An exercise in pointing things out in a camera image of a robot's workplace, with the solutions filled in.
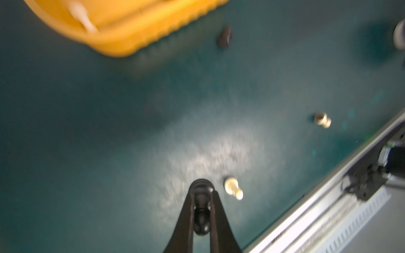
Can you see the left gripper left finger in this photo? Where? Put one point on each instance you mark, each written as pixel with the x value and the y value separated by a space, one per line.
pixel 183 235

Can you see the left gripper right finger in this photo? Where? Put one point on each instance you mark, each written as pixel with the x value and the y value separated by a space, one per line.
pixel 222 239

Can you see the white pawn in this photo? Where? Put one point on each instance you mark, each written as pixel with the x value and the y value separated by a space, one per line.
pixel 231 186

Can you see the black pawn front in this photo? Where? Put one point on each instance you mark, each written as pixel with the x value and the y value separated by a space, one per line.
pixel 202 190

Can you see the black knight chess piece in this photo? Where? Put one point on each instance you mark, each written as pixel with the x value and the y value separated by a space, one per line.
pixel 224 37

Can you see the white rook chess piece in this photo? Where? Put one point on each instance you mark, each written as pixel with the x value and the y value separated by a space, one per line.
pixel 80 13

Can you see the yellow plastic storage box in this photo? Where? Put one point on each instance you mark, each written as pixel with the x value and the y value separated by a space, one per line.
pixel 124 27

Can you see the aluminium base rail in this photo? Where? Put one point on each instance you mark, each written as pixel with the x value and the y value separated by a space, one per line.
pixel 326 219

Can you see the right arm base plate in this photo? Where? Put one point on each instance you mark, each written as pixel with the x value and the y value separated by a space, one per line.
pixel 382 165

